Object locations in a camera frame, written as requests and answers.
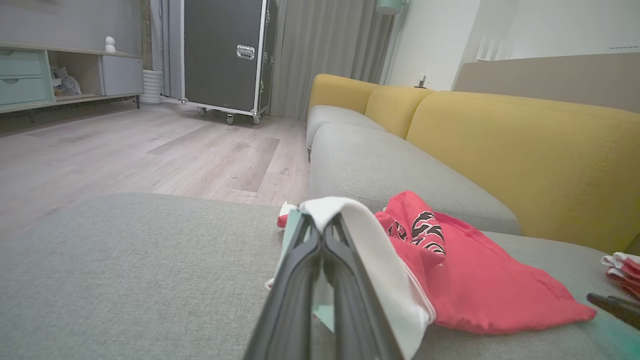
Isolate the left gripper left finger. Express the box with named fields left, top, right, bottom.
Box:
left=243, top=214, right=324, bottom=360

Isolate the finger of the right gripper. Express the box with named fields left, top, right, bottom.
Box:
left=586, top=292, right=640, bottom=331

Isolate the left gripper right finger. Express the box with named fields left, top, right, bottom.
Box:
left=322, top=214, right=404, bottom=360

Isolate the red basketball jersey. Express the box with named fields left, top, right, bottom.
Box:
left=265, top=190, right=597, bottom=360

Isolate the large grey sofa seat cushion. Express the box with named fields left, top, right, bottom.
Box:
left=310, top=122, right=522, bottom=236

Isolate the large yellow sofa back cushion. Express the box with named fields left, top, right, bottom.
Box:
left=406, top=90, right=640, bottom=255

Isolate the small grey sofa seat cushion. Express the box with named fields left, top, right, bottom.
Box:
left=306, top=104, right=386, bottom=151

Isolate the yellow sofa end cushion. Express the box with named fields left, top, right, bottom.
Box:
left=307, top=73, right=379, bottom=115

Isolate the small yellow sofa back cushion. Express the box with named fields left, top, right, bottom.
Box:
left=364, top=85, right=435, bottom=140

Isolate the wide grey curtain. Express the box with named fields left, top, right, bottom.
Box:
left=270, top=0, right=398, bottom=121

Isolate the white ribbed bin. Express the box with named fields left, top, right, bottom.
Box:
left=140, top=69, right=164, bottom=105

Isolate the black wheeled flight case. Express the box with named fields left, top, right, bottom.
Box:
left=181, top=0, right=279, bottom=125

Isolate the narrow grey curtain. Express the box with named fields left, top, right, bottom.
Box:
left=150, top=0, right=185, bottom=100

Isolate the low grey media cabinet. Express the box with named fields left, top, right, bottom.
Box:
left=0, top=41, right=145, bottom=123

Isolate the white slatted rack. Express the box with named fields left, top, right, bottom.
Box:
left=476, top=34, right=507, bottom=62

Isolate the grey crumpled bag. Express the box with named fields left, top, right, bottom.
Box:
left=50, top=66, right=82, bottom=97

